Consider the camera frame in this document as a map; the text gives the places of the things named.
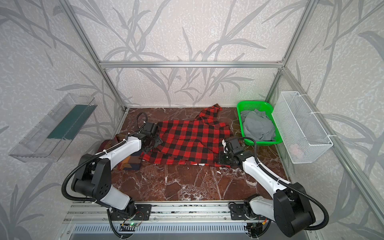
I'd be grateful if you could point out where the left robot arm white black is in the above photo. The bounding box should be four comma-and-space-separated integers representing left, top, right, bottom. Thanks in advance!
71, 123, 163, 215

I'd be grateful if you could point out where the black mounting plate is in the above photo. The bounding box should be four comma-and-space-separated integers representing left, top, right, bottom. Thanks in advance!
228, 202, 266, 222
110, 204, 152, 221

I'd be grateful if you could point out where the folded multicolour plaid shirt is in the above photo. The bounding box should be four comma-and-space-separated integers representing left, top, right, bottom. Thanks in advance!
97, 134, 143, 170

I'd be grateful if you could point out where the black corrugated cable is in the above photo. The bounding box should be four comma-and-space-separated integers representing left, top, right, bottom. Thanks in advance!
61, 112, 149, 202
236, 136, 330, 232

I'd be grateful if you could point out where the right black corrugated cable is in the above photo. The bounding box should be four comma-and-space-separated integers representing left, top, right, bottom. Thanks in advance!
236, 136, 330, 232

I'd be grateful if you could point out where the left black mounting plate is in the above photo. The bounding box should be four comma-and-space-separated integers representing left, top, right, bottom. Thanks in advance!
110, 204, 152, 221

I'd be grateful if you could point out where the green plastic basket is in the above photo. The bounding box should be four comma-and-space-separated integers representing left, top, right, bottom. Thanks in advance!
237, 101, 283, 146

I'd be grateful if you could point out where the clear plastic wall tray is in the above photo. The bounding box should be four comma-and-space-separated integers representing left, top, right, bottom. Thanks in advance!
9, 94, 98, 163

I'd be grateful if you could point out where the red black plaid shirt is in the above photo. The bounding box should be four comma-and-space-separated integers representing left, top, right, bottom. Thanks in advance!
140, 104, 233, 168

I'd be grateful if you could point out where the grey shirt in basket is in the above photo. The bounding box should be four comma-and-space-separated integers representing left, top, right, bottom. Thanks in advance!
241, 109, 276, 142

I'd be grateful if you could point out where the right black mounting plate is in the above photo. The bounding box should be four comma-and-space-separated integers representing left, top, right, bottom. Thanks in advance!
228, 202, 266, 222

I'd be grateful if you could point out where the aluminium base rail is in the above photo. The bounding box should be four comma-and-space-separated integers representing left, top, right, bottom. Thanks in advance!
63, 201, 273, 223

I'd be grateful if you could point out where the white wire mesh basket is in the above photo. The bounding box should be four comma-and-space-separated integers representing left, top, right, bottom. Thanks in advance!
272, 91, 333, 164

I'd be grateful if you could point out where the left black corrugated cable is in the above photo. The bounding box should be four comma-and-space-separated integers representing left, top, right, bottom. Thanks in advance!
61, 112, 149, 202

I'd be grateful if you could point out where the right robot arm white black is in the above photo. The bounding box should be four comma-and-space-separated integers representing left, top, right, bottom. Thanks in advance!
219, 138, 316, 237

